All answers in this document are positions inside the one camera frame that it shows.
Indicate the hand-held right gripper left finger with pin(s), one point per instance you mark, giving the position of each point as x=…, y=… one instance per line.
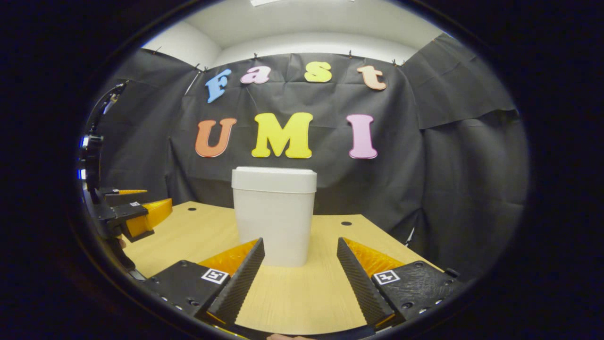
x=236, y=288

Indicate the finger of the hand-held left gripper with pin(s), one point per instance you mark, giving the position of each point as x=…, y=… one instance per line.
x=122, y=196
x=151, y=215

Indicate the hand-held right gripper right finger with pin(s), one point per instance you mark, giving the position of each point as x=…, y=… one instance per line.
x=363, y=288

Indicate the white desktop garbage bin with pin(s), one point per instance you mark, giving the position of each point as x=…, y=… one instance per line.
x=273, y=217

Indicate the wooden desktop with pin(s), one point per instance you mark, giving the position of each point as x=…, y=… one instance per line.
x=302, y=293

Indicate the black backdrop cloth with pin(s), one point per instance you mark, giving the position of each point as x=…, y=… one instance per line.
x=424, y=189

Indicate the ceiling light panel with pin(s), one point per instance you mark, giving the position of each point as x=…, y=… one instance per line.
x=302, y=2

